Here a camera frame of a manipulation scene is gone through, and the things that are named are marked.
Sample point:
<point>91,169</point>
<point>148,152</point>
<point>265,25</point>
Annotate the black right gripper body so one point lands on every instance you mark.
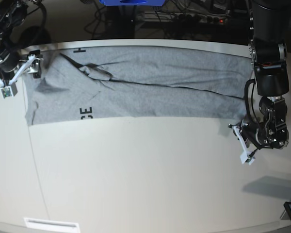
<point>10,62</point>

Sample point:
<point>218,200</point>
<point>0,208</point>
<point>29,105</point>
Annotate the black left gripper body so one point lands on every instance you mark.
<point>248,132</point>

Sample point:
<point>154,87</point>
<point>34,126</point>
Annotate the grey T-shirt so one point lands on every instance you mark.
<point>137,81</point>

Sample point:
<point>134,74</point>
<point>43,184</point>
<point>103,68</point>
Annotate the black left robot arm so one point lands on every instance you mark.
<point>263,92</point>

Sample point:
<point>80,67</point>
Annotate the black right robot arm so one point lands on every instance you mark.
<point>12,14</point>

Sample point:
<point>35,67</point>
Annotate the black power strip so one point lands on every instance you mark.
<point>201,19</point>

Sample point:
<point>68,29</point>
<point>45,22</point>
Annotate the white paper strip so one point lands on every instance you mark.
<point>50,225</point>

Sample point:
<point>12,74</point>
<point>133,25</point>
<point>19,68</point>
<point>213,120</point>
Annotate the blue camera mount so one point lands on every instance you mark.
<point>132,2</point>

